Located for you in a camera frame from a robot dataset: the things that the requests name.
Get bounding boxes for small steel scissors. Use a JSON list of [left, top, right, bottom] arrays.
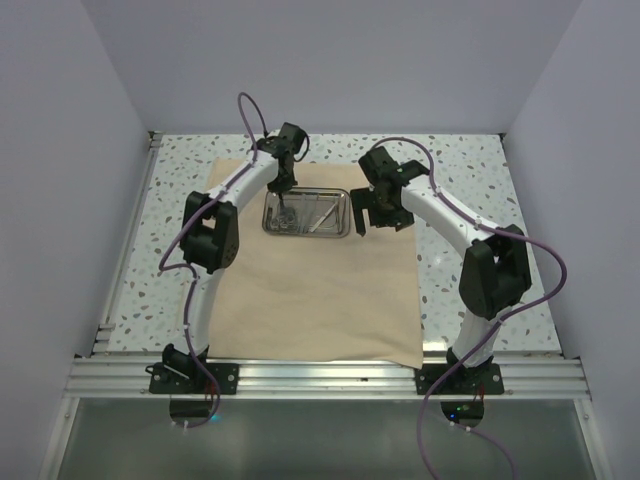
[[271, 200, 298, 234]]

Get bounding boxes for stainless steel instrument tray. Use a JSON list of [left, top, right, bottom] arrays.
[[262, 187, 351, 239]]

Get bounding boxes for beige surgical drape cloth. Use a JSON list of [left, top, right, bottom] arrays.
[[208, 190, 423, 368]]

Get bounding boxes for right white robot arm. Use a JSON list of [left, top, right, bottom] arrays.
[[350, 146, 532, 393]]

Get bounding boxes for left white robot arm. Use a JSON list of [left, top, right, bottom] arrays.
[[159, 123, 310, 393]]

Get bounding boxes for steel scalpel handle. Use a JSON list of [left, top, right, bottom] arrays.
[[299, 195, 315, 234]]

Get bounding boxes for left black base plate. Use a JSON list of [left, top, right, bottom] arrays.
[[145, 363, 240, 395]]

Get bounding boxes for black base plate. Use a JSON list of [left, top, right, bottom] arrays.
[[414, 363, 505, 395], [145, 363, 240, 395]]

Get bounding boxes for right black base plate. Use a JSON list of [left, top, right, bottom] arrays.
[[414, 363, 505, 395]]

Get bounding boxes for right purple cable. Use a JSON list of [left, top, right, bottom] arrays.
[[369, 135, 569, 480]]

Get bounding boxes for aluminium mounting rail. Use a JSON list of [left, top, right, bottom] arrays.
[[63, 355, 590, 400]]

